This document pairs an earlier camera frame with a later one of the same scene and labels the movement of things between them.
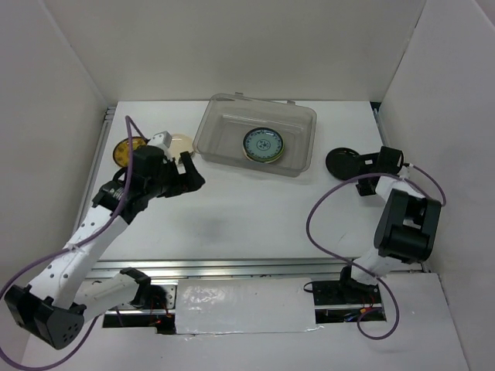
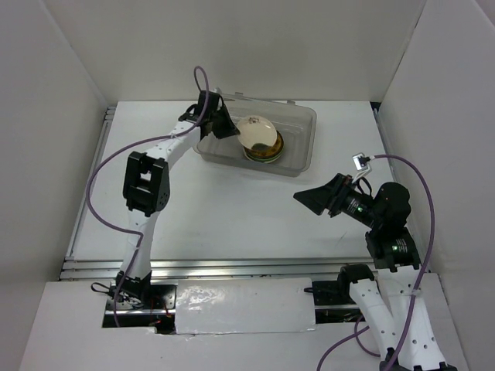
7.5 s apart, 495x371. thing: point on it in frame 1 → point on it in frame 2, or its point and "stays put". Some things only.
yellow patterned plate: x=121 y=152 → x=265 y=153
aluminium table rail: x=268 y=268 stays put
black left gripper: x=188 y=181 → x=229 y=127
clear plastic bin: x=227 y=118 stays put
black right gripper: x=366 y=158 → x=330 y=195
